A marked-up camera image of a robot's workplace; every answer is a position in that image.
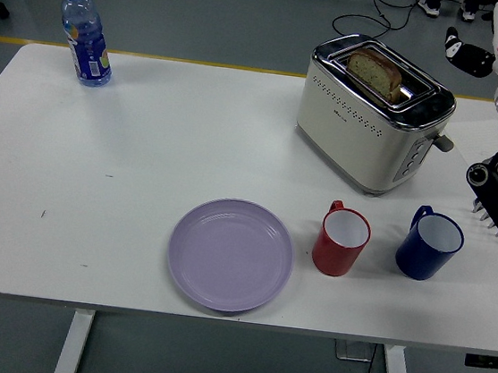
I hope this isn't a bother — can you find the grey toaster lever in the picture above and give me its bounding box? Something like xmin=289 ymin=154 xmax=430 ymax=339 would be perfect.
xmin=430 ymin=131 xmax=458 ymax=154

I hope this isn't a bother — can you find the slice of bread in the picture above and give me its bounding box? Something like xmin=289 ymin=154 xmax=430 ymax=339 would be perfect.
xmin=342 ymin=47 xmax=407 ymax=104

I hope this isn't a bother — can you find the purple plate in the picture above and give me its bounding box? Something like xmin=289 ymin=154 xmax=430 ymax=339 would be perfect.
xmin=161 ymin=191 xmax=301 ymax=320

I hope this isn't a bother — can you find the person's shoe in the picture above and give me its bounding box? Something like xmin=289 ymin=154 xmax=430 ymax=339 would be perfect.
xmin=458 ymin=0 xmax=482 ymax=23
xmin=415 ymin=0 xmax=442 ymax=19

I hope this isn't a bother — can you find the white paper sheet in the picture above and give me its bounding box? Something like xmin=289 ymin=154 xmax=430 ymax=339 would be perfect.
xmin=442 ymin=96 xmax=498 ymax=180

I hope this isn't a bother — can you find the metal toast rack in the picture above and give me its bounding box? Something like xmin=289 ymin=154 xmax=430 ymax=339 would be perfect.
xmin=467 ymin=198 xmax=498 ymax=242

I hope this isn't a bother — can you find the cream and chrome toaster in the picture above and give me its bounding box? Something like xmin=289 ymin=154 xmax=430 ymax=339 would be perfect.
xmin=288 ymin=28 xmax=468 ymax=206

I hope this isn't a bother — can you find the blue mug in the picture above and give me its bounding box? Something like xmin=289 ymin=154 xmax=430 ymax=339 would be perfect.
xmin=392 ymin=202 xmax=469 ymax=286

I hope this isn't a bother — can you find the red mug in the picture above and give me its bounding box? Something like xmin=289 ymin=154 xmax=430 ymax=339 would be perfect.
xmin=309 ymin=197 xmax=376 ymax=281

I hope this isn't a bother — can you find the black table control panel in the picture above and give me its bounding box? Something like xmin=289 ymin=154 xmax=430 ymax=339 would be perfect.
xmin=464 ymin=353 xmax=498 ymax=371

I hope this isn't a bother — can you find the grey box under table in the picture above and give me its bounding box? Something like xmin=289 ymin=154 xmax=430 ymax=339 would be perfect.
xmin=332 ymin=338 xmax=378 ymax=365

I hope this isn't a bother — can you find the clear water bottle blue cap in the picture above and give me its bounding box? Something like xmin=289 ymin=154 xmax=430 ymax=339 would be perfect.
xmin=50 ymin=0 xmax=122 ymax=90

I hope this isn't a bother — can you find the black toaster power cord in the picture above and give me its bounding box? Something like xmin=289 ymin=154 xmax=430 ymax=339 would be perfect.
xmin=330 ymin=0 xmax=418 ymax=47

